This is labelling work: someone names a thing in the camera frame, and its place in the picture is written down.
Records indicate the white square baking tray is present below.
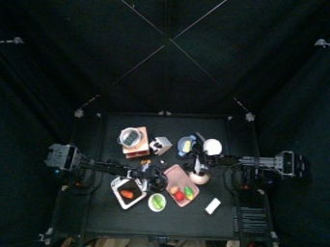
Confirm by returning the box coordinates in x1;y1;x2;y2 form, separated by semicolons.
109;176;148;210

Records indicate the green yellow toy vegetable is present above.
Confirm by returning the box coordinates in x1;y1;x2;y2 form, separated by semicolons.
182;185;196;201

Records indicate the grey toy toaster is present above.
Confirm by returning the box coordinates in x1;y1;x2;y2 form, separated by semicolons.
148;136;173;156

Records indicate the white small box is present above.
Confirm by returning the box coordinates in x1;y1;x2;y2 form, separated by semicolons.
202;197;223;215

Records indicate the beige round bowl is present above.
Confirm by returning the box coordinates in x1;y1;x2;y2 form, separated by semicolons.
188;172;211;186

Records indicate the white round bowl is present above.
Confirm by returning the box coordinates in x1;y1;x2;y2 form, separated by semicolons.
146;192;166;213

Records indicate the pink rectangular tray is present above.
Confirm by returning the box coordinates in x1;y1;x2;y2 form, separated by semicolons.
162;163;201;208

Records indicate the silver pot with lid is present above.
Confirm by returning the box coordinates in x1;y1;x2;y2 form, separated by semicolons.
117;126;144;147

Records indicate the wooden toy stove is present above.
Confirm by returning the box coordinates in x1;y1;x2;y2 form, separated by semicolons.
121;125;150;160

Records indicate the white text label sticker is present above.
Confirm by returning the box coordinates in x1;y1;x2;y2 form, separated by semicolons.
237;206;268;238

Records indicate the white round plate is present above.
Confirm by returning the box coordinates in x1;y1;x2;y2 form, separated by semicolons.
201;138;224;156

